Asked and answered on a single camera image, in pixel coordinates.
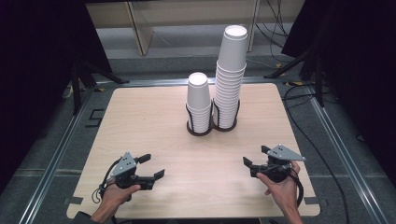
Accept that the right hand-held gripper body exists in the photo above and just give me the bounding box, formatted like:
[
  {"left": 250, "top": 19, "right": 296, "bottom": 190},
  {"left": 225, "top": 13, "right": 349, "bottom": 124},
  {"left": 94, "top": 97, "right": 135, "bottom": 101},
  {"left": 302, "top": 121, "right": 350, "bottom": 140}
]
[{"left": 249, "top": 144, "right": 306, "bottom": 184}]

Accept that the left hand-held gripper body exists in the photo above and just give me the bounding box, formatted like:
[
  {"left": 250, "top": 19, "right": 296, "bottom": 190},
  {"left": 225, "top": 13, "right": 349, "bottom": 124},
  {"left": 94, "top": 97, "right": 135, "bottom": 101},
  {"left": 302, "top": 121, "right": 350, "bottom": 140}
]
[{"left": 110, "top": 151, "right": 156, "bottom": 191}]

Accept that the black wire cup holder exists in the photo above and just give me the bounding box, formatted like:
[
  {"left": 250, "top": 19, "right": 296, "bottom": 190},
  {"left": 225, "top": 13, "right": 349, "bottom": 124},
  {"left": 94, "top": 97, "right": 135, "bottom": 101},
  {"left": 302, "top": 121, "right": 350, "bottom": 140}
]
[{"left": 185, "top": 98, "right": 241, "bottom": 137}]

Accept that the short stack of paper cups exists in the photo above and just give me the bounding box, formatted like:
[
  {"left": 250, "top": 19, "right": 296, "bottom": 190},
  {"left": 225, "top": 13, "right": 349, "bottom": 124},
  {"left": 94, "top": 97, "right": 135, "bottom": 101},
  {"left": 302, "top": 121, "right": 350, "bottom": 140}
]
[{"left": 185, "top": 72, "right": 213, "bottom": 134}]

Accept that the tall stack of paper cups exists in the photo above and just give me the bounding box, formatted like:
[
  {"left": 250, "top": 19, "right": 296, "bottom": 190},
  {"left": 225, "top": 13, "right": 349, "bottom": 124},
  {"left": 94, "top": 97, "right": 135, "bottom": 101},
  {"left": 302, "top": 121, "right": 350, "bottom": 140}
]
[{"left": 212, "top": 24, "right": 249, "bottom": 129}]

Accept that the person's left hand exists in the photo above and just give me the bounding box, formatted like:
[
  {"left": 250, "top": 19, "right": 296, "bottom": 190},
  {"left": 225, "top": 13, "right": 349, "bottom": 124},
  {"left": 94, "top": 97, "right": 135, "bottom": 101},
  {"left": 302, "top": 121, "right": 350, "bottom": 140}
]
[{"left": 98, "top": 183, "right": 142, "bottom": 216}]

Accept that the person's right hand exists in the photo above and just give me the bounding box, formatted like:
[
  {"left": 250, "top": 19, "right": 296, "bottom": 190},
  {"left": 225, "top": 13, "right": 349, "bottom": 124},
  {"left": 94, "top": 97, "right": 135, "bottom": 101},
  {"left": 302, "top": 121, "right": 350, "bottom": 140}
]
[{"left": 256, "top": 161, "right": 302, "bottom": 213}]

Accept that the black metal stand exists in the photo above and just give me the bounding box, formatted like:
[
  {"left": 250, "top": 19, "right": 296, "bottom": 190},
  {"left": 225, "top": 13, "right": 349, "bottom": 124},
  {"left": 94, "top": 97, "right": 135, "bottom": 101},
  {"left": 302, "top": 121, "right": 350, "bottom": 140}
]
[
  {"left": 70, "top": 60, "right": 131, "bottom": 116},
  {"left": 263, "top": 36, "right": 327, "bottom": 108}
]

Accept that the black curtain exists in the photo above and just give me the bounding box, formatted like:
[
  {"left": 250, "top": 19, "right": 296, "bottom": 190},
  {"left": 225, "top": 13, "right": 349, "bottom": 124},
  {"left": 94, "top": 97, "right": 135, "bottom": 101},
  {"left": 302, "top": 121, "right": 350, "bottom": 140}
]
[
  {"left": 0, "top": 0, "right": 113, "bottom": 194},
  {"left": 281, "top": 0, "right": 396, "bottom": 180}
]

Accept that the beige wooden cabinet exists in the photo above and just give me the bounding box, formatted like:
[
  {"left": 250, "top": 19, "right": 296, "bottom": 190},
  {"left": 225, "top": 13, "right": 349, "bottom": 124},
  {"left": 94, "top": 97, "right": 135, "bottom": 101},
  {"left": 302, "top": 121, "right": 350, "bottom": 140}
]
[{"left": 85, "top": 0, "right": 262, "bottom": 57}]

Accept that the left hand-held gripper cable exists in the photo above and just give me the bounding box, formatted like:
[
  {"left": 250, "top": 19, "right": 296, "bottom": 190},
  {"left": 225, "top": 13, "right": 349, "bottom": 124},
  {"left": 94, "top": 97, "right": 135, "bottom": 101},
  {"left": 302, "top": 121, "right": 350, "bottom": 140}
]
[{"left": 91, "top": 157, "right": 123, "bottom": 205}]

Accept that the hand-held gripper cable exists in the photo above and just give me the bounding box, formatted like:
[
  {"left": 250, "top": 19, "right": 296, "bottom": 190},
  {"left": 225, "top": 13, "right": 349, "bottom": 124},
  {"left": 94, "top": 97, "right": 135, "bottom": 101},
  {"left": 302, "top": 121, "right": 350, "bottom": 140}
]
[
  {"left": 288, "top": 172, "right": 304, "bottom": 208},
  {"left": 91, "top": 157, "right": 123, "bottom": 205}
]

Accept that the long black floor cable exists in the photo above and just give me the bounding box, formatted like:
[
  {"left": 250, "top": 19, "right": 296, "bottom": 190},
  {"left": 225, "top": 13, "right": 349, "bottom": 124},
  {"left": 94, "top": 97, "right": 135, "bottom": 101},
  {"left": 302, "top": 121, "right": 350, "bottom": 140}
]
[{"left": 282, "top": 83, "right": 351, "bottom": 224}]

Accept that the right hand-held gripper cable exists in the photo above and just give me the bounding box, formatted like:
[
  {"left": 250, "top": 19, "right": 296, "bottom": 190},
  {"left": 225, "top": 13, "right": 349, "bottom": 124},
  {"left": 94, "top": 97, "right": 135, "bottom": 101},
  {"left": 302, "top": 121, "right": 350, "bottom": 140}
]
[{"left": 288, "top": 172, "right": 304, "bottom": 208}]

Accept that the metal floor rail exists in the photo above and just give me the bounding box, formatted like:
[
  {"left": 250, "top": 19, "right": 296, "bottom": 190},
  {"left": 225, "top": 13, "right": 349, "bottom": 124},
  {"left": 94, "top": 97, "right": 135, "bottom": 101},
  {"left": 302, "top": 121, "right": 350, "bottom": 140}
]
[
  {"left": 18, "top": 88, "right": 94, "bottom": 224},
  {"left": 306, "top": 85, "right": 390, "bottom": 224},
  {"left": 96, "top": 77, "right": 288, "bottom": 89}
]

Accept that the bundle of black cables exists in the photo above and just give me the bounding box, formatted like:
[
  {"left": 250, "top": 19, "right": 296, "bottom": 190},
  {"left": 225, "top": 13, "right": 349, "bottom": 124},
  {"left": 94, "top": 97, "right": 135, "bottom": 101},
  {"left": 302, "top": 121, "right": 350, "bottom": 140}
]
[{"left": 255, "top": 0, "right": 291, "bottom": 63}]

